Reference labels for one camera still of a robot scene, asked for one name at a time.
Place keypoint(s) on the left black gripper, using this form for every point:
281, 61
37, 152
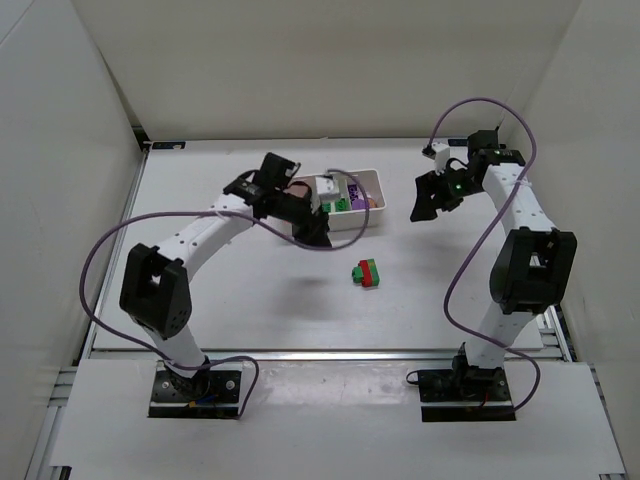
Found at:
306, 215

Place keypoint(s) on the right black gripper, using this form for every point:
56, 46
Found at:
435, 189

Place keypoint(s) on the green lego plate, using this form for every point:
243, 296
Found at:
342, 205

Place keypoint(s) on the purple rounded lego brick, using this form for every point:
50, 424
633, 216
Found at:
359, 204

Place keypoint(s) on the purple lego plate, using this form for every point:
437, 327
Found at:
354, 191

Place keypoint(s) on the green red lego stack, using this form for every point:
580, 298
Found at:
365, 273

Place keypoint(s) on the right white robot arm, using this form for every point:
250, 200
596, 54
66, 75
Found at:
530, 273

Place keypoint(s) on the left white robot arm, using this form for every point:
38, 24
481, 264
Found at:
155, 291

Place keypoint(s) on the white divided plastic container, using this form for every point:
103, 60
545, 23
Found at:
345, 198

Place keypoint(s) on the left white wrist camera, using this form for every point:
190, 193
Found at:
326, 189

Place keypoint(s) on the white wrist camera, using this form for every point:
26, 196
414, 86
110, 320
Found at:
439, 153
326, 189

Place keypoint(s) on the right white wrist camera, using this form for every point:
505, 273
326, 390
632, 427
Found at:
439, 153

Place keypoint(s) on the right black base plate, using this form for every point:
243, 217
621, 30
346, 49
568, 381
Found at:
449, 397

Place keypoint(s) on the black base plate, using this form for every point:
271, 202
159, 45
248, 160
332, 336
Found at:
449, 397
212, 394

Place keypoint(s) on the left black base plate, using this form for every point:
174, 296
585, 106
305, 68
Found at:
212, 394

